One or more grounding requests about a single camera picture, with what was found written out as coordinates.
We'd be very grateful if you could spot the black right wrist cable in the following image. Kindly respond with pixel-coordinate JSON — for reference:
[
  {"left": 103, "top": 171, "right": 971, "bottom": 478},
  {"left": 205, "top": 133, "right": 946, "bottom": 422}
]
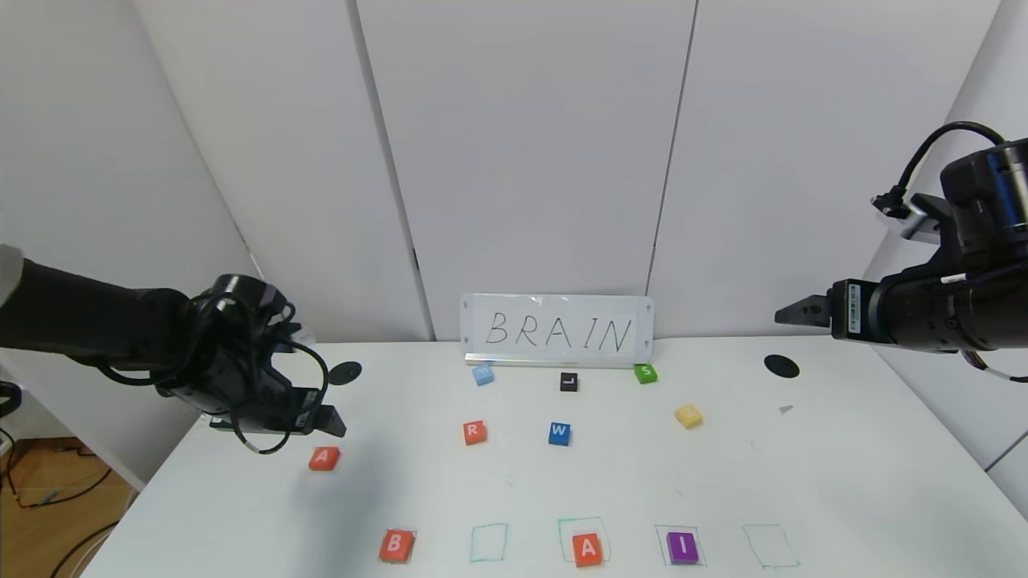
[{"left": 871, "top": 120, "right": 1009, "bottom": 222}]

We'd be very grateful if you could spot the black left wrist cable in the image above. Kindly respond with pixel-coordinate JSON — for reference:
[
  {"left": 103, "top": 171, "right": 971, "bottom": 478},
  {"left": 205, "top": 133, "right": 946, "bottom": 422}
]
[{"left": 96, "top": 293, "right": 330, "bottom": 457}]

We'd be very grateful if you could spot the white BRAIN sign board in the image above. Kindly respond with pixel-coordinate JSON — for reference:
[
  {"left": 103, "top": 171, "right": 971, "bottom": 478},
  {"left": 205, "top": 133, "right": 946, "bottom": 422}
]
[{"left": 460, "top": 294, "right": 655, "bottom": 369}]

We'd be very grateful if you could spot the orange letter B block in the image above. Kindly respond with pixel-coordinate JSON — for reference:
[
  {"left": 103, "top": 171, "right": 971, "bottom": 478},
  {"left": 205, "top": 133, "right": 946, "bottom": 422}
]
[{"left": 379, "top": 529, "right": 416, "bottom": 564}]

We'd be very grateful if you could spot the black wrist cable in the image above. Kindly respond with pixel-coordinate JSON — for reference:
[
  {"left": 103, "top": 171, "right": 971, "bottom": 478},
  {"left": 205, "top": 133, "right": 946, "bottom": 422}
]
[
  {"left": 96, "top": 293, "right": 330, "bottom": 457},
  {"left": 871, "top": 120, "right": 1009, "bottom": 222}
]

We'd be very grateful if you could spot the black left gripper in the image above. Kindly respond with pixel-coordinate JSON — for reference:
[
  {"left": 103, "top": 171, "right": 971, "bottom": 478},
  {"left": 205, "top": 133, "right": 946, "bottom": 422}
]
[{"left": 210, "top": 360, "right": 347, "bottom": 438}]

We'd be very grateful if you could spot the thick black floor cable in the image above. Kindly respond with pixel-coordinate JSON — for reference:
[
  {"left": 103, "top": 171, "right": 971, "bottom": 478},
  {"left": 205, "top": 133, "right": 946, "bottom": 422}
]
[{"left": 48, "top": 522, "right": 121, "bottom": 578}]

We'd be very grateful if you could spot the thin black floor cable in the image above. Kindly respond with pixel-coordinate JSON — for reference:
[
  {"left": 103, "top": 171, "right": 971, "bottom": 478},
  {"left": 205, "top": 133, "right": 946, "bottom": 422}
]
[{"left": 0, "top": 433, "right": 115, "bottom": 511}]

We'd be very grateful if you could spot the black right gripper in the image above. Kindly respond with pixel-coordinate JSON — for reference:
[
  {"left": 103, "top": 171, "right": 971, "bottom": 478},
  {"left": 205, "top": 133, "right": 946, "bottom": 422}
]
[{"left": 773, "top": 276, "right": 958, "bottom": 352}]

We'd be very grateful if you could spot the braided right wrist cable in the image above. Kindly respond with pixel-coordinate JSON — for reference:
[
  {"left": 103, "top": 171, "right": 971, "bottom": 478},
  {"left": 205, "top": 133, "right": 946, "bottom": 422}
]
[{"left": 964, "top": 349, "right": 1028, "bottom": 384}]

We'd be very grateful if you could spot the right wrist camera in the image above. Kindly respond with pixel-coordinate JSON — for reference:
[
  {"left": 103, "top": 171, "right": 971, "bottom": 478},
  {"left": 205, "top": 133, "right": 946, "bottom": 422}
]
[{"left": 904, "top": 193, "right": 961, "bottom": 246}]

